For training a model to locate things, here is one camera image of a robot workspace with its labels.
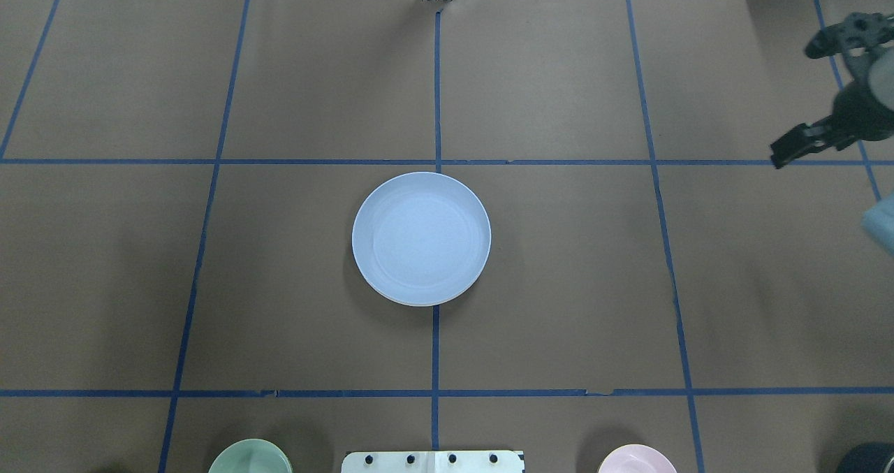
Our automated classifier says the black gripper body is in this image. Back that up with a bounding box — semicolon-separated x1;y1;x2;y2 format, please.
828;38;893;144

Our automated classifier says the blue plate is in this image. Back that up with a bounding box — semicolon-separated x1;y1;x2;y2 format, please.
351;173;492;281

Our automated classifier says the dark blue pot with lid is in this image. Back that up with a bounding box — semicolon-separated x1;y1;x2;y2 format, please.
835;442;893;473

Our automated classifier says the pink bowl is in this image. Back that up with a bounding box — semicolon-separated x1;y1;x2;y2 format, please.
597;444;677;473

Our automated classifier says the cream plate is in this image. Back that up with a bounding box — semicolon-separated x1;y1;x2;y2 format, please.
363;275;481;307

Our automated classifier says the green bowl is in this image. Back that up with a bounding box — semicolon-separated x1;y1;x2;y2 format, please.
207;439;294;472

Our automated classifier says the white pedestal base plate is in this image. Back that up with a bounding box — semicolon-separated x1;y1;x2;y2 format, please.
340;450;526;472

